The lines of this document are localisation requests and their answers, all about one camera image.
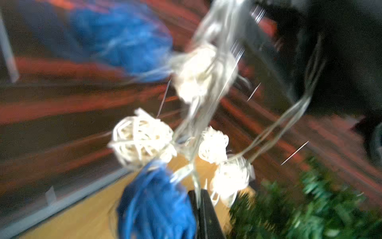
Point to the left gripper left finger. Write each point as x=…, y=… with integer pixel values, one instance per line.
x=193, y=200

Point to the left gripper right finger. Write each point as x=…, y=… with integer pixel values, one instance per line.
x=209, y=226

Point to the decorated christmas tree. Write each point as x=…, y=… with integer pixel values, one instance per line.
x=322, y=209

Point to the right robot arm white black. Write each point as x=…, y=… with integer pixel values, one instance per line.
x=344, y=35

